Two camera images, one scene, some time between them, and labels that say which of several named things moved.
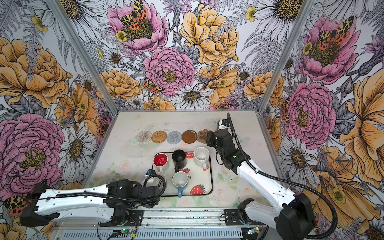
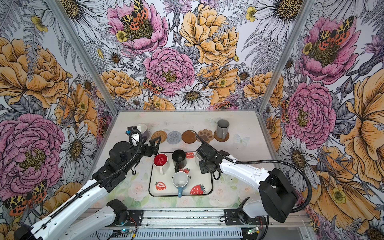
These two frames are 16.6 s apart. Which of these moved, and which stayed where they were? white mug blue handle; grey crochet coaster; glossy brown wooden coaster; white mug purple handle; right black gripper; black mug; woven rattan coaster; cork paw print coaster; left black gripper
Moved: right black gripper; left black gripper; white mug purple handle
Stayed: woven rattan coaster; grey crochet coaster; glossy brown wooden coaster; white mug blue handle; cork paw print coaster; black mug
